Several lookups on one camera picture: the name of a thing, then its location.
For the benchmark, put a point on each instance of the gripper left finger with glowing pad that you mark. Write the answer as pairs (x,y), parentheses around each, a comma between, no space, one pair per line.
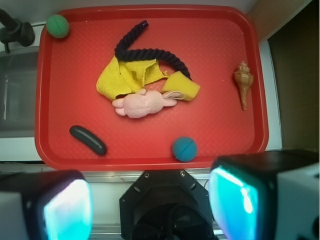
(52,205)

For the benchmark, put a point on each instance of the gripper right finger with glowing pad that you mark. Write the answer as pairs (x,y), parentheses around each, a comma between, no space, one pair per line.
(273,195)

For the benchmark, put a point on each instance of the blue textured ball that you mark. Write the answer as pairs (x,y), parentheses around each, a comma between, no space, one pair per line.
(184,149)

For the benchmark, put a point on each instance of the green textured ball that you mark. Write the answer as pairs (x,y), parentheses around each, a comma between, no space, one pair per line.
(57,26)

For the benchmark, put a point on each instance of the black oblong cylinder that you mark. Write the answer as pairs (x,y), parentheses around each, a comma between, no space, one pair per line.
(89,139)

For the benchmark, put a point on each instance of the brown conch seashell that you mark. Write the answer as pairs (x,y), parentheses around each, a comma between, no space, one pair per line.
(244,80)

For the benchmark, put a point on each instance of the pink plush bunny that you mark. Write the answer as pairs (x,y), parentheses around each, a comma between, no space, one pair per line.
(146,102)

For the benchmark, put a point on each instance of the red plastic tray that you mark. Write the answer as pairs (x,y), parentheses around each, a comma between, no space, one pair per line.
(212,41)

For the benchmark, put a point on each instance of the clear plastic bin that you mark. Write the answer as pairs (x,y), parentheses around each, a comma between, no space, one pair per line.
(18,80)

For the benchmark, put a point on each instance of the yellow cloth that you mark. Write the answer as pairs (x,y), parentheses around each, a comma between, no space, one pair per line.
(120,78)

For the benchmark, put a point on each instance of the yellow sponge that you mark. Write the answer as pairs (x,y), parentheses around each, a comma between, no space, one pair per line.
(177,82)

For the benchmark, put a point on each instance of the black clamp fixture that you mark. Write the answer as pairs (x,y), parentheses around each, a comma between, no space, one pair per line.
(14,30)

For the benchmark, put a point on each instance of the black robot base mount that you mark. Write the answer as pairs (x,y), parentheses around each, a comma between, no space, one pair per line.
(166,205)

